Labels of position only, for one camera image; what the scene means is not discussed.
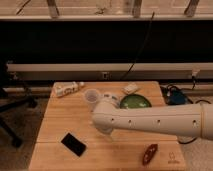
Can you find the translucent plastic cup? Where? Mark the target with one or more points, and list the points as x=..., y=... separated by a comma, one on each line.
x=92, y=97

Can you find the white crumpled tube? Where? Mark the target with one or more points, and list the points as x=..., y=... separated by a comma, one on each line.
x=73, y=87

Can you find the blue device on floor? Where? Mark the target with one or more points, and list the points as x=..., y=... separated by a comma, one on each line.
x=176, y=98

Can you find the dark red oblong object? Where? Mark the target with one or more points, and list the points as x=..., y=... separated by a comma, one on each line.
x=149, y=154

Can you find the small white packet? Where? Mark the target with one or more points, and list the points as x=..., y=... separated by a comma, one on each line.
x=131, y=88

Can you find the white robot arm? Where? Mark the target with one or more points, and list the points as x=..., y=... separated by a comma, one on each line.
x=190, y=120

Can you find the black eraser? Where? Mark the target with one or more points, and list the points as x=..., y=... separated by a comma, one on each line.
x=73, y=144

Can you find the black office chair base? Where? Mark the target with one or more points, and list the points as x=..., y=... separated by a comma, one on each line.
x=5, y=77

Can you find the green bowl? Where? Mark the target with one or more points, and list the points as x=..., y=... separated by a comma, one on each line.
x=133, y=101

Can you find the white baseboard heater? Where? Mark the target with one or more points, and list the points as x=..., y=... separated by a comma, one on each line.
x=113, y=71

